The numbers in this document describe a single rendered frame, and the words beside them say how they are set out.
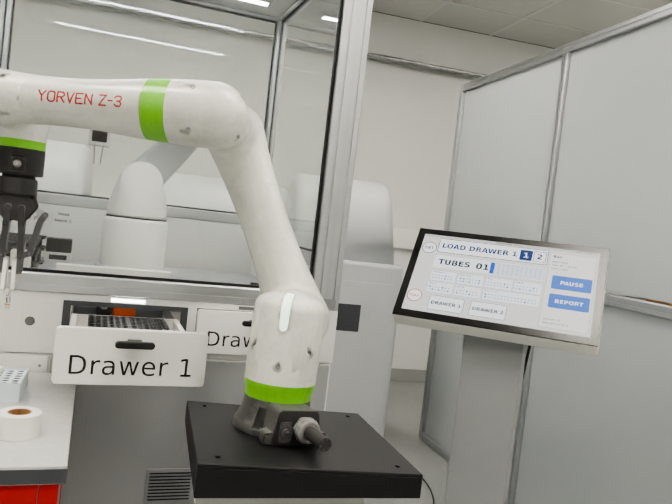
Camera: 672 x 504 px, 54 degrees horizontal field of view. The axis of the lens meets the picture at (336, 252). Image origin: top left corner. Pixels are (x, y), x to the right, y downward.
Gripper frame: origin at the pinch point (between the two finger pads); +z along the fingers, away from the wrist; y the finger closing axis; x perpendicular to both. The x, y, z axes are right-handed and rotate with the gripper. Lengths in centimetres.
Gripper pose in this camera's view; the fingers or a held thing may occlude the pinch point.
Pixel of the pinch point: (9, 273)
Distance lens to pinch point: 154.6
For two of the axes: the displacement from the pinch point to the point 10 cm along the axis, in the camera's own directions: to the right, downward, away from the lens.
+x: -3.2, -0.8, 9.5
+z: -1.2, 9.9, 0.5
